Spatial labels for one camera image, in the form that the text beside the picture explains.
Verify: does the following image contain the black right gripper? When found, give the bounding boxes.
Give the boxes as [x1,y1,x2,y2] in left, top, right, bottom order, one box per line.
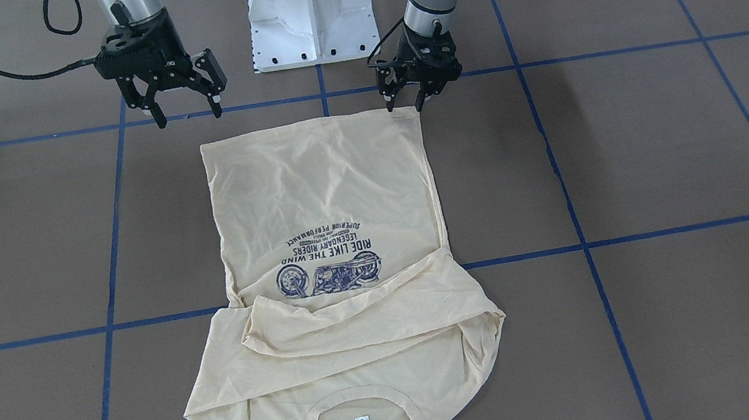
[94,8,228,129]

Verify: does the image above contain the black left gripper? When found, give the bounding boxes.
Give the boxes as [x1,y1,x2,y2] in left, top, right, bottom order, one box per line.
[373,19,462,113]

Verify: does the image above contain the yellow long sleeve shirt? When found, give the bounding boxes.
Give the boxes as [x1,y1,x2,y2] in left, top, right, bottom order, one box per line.
[184,106,505,420]

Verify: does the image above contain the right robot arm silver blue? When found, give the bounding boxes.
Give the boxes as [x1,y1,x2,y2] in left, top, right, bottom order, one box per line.
[94,0,228,129]

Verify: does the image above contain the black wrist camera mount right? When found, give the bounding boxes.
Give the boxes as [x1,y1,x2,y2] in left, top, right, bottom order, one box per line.
[94,25,180,80]

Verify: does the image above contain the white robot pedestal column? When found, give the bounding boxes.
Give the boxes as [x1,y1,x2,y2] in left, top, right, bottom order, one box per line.
[247,0,380,73]

